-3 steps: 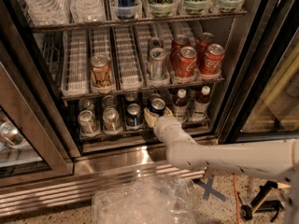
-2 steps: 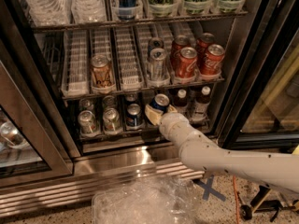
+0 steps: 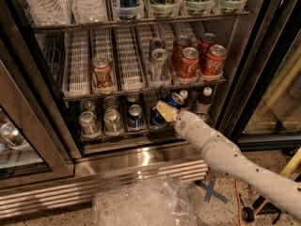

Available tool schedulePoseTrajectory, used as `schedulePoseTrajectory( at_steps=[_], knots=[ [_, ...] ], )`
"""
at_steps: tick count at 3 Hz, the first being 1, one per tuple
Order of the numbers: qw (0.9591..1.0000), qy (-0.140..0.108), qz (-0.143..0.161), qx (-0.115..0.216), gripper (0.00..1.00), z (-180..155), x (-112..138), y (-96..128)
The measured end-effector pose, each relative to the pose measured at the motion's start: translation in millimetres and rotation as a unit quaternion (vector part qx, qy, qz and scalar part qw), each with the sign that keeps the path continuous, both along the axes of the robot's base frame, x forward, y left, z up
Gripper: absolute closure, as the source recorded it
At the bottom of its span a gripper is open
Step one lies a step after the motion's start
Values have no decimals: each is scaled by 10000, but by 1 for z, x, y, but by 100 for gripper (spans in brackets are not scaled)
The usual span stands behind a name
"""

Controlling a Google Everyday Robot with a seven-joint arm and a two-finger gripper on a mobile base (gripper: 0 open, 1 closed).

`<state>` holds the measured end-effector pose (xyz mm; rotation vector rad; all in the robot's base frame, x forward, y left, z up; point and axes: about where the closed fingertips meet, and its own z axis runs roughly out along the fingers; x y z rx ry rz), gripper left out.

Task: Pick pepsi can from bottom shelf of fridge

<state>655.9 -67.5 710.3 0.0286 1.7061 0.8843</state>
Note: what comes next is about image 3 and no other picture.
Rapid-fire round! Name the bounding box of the open glass fridge door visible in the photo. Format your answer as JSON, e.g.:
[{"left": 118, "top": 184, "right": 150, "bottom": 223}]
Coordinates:
[{"left": 0, "top": 41, "right": 73, "bottom": 190}]

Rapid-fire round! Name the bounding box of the stainless steel display fridge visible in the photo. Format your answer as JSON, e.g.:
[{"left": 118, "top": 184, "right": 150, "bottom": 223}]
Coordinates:
[{"left": 0, "top": 0, "right": 301, "bottom": 219}]

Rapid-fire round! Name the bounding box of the rear left silver can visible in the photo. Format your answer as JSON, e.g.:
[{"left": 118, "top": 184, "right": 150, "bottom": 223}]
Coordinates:
[{"left": 80, "top": 99, "right": 96, "bottom": 113}]

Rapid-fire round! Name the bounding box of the rear left coca-cola can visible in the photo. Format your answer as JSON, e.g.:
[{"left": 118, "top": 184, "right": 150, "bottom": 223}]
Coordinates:
[{"left": 171, "top": 35, "right": 192, "bottom": 71}]

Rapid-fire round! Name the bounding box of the brown patterned can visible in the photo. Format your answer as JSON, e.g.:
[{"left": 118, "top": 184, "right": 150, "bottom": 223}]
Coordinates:
[{"left": 91, "top": 55, "right": 116, "bottom": 89}]

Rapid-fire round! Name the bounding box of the front right coca-cola can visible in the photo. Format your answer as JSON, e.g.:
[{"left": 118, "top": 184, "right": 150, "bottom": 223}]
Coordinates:
[{"left": 201, "top": 44, "right": 227, "bottom": 75}]

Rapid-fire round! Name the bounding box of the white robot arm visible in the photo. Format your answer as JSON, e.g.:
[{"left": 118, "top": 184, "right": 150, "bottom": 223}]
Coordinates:
[{"left": 156, "top": 101, "right": 301, "bottom": 220}]

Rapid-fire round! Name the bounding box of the silver diet can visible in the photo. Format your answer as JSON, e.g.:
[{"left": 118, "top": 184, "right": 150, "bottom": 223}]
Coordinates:
[
  {"left": 149, "top": 38, "right": 166, "bottom": 55},
  {"left": 150, "top": 48, "right": 168, "bottom": 82}
]

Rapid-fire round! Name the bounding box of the white empty shelf tray middle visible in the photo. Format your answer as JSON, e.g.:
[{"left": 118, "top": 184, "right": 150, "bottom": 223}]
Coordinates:
[{"left": 115, "top": 27, "right": 145, "bottom": 91}]

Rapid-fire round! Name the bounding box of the right brown tea bottle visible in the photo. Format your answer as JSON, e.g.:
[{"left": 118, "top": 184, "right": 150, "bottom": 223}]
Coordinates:
[{"left": 196, "top": 87, "right": 213, "bottom": 120}]

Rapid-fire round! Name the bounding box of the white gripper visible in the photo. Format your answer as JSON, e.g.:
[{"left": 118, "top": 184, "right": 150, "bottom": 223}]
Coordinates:
[{"left": 156, "top": 101, "right": 216, "bottom": 149}]

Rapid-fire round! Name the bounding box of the rear right coca-cola can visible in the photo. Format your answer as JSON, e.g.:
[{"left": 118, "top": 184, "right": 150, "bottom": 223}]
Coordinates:
[{"left": 198, "top": 33, "right": 216, "bottom": 66}]

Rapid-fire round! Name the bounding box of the left brown tea bottle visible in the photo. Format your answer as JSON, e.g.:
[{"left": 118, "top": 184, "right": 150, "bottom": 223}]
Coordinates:
[{"left": 180, "top": 89, "right": 189, "bottom": 109}]

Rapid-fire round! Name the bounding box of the brown tea bottle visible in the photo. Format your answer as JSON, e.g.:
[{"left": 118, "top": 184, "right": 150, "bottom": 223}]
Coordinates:
[
  {"left": 196, "top": 87, "right": 213, "bottom": 120},
  {"left": 180, "top": 89, "right": 189, "bottom": 109}
]

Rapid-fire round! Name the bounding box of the right glass fridge door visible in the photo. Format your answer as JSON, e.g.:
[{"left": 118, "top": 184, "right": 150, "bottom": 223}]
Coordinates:
[{"left": 218, "top": 0, "right": 301, "bottom": 154}]

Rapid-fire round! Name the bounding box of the blue tape cross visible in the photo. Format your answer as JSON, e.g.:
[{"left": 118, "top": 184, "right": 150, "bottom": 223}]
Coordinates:
[{"left": 196, "top": 177, "right": 228, "bottom": 203}]

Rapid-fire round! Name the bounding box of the clear plastic bin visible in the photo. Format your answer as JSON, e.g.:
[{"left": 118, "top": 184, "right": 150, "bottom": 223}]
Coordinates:
[{"left": 92, "top": 177, "right": 198, "bottom": 226}]

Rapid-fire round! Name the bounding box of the blue orange tall can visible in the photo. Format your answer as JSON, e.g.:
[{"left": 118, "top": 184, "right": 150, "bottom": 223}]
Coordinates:
[{"left": 114, "top": 0, "right": 138, "bottom": 20}]

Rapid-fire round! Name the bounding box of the white empty shelf tray left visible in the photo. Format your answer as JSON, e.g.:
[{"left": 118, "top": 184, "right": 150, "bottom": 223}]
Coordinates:
[{"left": 62, "top": 31, "right": 90, "bottom": 98}]

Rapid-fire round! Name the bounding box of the rear silver diet can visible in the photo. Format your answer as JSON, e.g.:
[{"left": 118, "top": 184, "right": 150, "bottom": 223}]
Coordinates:
[{"left": 149, "top": 38, "right": 166, "bottom": 55}]

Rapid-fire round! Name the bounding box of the front silver diet can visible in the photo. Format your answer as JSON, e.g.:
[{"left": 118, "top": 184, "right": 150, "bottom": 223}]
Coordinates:
[{"left": 150, "top": 48, "right": 168, "bottom": 82}]

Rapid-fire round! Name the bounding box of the clear water bottle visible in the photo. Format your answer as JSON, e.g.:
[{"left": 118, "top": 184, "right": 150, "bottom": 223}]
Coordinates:
[{"left": 26, "top": 0, "right": 68, "bottom": 25}]

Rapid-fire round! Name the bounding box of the white empty shelf tray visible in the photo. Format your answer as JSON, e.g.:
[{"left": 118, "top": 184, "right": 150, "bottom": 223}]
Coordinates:
[
  {"left": 115, "top": 27, "right": 145, "bottom": 91},
  {"left": 62, "top": 31, "right": 90, "bottom": 98}
]

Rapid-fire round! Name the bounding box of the coca-cola can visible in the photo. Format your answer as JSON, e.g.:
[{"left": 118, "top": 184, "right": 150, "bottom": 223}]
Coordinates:
[
  {"left": 171, "top": 35, "right": 192, "bottom": 71},
  {"left": 201, "top": 44, "right": 227, "bottom": 75},
  {"left": 198, "top": 33, "right": 216, "bottom": 66},
  {"left": 177, "top": 47, "right": 198, "bottom": 79}
]

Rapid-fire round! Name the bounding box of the front left coca-cola can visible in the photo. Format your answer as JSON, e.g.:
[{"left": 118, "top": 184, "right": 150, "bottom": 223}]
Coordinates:
[{"left": 177, "top": 47, "right": 198, "bottom": 79}]

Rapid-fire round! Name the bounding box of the yellow black wheeled stand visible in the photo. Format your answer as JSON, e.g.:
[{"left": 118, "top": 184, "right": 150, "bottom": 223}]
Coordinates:
[{"left": 242, "top": 149, "right": 301, "bottom": 220}]

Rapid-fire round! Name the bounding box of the pepsi can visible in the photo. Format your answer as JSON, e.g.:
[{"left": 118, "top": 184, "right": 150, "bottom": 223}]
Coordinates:
[
  {"left": 127, "top": 104, "right": 144, "bottom": 130},
  {"left": 126, "top": 93, "right": 140, "bottom": 106},
  {"left": 150, "top": 92, "right": 184, "bottom": 126}
]

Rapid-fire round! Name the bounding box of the orange cable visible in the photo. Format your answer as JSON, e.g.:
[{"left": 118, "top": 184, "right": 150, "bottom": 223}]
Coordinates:
[{"left": 234, "top": 178, "right": 243, "bottom": 226}]

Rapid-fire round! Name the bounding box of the front left silver can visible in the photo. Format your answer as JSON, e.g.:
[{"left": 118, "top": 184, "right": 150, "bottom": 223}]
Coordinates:
[{"left": 79, "top": 111, "right": 100, "bottom": 137}]

